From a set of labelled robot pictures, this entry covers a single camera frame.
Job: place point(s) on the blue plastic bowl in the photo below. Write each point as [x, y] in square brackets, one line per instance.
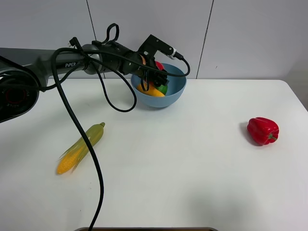
[175, 89]

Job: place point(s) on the green lime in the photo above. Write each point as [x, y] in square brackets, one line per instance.
[163, 89]

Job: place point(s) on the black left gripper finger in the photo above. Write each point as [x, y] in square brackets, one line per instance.
[160, 78]
[149, 79]

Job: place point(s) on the red pomegranate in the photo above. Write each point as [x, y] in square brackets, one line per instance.
[159, 65]

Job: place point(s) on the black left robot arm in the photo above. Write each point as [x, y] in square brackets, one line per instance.
[25, 72]

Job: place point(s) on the corn cob with husk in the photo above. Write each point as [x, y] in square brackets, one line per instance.
[70, 159]

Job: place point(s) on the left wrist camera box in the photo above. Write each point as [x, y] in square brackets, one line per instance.
[152, 44]

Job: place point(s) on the yellow mango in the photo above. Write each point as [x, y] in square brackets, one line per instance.
[150, 90]

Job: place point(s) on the red bell pepper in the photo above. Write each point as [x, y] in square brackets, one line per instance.
[262, 130]

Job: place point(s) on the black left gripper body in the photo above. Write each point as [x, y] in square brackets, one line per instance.
[133, 66]

